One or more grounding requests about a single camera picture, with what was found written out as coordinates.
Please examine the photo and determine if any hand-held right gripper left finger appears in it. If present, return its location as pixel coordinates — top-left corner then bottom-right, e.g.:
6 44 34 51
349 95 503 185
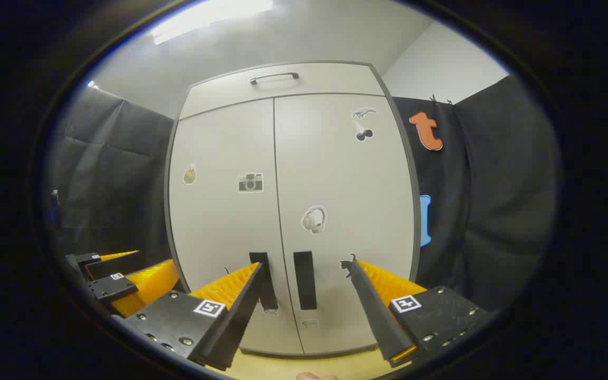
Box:
123 262 265 372

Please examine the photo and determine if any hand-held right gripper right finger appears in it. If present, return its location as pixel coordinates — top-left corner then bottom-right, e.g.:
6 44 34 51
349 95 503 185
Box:
344 258 490 369

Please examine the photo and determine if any black door handle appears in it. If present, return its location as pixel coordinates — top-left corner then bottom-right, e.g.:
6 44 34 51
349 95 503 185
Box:
293 251 318 311
250 252 279 312

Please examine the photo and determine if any white double-door shoe cabinet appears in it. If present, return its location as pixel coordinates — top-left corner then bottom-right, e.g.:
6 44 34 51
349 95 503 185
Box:
164 61 422 359

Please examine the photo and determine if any white cabinet door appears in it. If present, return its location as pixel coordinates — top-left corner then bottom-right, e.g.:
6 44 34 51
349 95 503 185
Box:
274 94 418 355
168 98 305 355

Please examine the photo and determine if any white cabinet drawer front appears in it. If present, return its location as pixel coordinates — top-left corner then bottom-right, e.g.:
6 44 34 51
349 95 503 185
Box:
179 62 386 120

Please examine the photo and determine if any yellow foam floor mat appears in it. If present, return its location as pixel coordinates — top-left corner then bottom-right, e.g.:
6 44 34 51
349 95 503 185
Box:
225 346 415 380

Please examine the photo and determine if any ceiling light panel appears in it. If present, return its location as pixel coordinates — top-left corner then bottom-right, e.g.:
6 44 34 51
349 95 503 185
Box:
151 0 274 46

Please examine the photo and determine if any metal drawer handle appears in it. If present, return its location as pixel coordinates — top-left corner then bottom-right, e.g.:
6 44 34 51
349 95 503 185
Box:
250 72 300 86

